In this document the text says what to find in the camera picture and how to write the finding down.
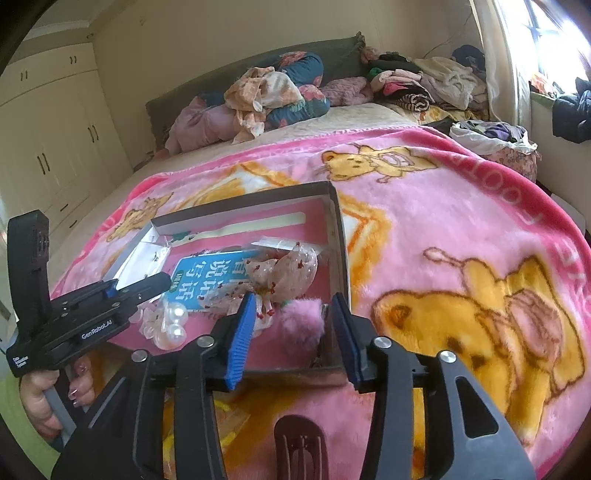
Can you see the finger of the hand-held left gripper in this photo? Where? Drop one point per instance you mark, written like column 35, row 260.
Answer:
column 143, row 288
column 111, row 291

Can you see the pink printed bear blanket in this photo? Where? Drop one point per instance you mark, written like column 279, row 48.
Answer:
column 415, row 207

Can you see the bright window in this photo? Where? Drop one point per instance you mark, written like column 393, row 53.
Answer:
column 554, row 37

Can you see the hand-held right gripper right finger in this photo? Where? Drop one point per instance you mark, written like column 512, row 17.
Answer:
column 344, row 337

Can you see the person's left hand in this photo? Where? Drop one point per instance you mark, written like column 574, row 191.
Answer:
column 37, row 401

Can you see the dotted sheer bow hair clip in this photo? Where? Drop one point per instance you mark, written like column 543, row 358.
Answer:
column 286, row 272

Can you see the pink book with blue label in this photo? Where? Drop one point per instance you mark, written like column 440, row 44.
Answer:
column 203, row 281

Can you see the floral cloth bundle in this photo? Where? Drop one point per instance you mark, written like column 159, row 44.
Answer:
column 498, row 143

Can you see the dark teal floral quilt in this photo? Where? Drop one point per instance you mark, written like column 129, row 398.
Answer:
column 304, row 69

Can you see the pile of mixed clothes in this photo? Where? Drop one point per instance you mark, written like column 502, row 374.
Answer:
column 438, row 78

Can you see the pink quilt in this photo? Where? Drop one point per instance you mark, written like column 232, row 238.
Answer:
column 198, row 124

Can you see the cream curtain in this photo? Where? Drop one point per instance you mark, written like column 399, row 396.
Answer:
column 503, row 55

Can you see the dark jacket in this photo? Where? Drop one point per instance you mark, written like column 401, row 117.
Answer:
column 572, row 115

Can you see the pearl hair accessory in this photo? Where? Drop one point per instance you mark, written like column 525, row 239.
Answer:
column 171, row 332

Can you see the brown cardboard box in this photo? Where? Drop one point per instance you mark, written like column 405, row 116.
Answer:
column 339, row 240

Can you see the cream built-in wardrobe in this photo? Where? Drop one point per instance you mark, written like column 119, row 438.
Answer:
column 55, row 138

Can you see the dark brown hair clip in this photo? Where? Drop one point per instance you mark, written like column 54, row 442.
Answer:
column 300, row 443

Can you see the pink fluffy pompom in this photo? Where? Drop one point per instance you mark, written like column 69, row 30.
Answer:
column 300, row 327

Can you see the cream floral cloth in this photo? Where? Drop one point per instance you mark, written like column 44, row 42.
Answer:
column 258, row 92

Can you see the bed with beige sheet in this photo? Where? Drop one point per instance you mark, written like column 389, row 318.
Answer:
column 184, row 152

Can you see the white earring card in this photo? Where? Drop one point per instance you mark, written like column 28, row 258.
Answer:
column 138, row 258

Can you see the pink fleece garment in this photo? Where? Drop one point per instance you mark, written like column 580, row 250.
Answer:
column 346, row 90

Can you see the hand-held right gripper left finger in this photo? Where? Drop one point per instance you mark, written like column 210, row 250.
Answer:
column 240, row 341

